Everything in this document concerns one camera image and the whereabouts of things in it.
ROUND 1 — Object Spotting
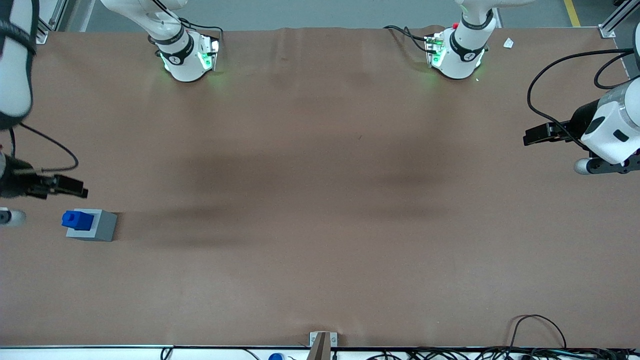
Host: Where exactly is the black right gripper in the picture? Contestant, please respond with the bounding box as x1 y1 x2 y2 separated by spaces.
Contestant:
0 155 89 200

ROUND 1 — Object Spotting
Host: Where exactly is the long black left wrist cable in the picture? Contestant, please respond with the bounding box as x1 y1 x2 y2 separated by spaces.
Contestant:
527 48 640 149

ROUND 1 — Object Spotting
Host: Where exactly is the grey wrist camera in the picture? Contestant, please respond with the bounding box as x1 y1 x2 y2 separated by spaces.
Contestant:
573 156 640 176
0 208 27 227

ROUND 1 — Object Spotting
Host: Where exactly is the black arm base cable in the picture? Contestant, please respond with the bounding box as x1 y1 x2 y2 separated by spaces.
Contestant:
176 18 225 42
383 24 434 53

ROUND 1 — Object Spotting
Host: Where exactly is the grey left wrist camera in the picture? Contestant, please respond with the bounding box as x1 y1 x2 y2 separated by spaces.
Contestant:
573 156 640 176

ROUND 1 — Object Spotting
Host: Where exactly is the black right arm base cable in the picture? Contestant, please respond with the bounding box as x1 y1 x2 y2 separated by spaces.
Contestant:
176 18 225 42

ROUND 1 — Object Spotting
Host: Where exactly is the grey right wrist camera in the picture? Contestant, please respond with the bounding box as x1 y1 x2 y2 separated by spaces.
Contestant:
0 208 27 227

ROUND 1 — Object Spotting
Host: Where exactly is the black left arm base cable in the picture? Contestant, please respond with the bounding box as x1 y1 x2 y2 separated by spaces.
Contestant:
383 24 434 53

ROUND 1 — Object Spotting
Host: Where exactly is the black cable bundle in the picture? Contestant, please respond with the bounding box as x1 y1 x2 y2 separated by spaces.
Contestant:
367 346 640 360

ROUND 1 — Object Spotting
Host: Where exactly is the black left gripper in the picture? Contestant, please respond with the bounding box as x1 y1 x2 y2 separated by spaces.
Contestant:
523 98 602 149

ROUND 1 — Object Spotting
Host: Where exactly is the blue cube part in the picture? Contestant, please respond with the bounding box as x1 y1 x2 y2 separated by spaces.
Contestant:
61 210 95 232

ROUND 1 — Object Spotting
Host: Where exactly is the black looped cable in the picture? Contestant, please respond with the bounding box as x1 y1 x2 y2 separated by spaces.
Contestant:
508 314 569 351

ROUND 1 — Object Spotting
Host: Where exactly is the aluminium frame profile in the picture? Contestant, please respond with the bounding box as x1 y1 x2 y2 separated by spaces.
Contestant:
35 0 68 45
599 0 636 39

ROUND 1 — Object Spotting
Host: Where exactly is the gray square base block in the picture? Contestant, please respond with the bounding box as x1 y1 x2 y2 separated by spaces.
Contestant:
65 208 119 243

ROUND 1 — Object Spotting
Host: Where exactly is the short black left wrist cable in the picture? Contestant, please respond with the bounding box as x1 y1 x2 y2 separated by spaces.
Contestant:
593 52 640 91

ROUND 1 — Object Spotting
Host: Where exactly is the white table edge rail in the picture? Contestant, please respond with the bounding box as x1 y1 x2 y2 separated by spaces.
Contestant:
0 344 640 360

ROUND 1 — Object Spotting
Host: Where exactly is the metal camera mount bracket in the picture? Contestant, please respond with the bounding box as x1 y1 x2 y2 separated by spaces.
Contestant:
306 331 339 360

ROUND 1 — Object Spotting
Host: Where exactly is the brown table cover sheet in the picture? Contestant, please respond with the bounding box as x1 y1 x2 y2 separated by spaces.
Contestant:
0 26 640 349

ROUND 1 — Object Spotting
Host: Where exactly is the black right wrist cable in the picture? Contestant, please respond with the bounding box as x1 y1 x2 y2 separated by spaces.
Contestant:
9 122 80 174

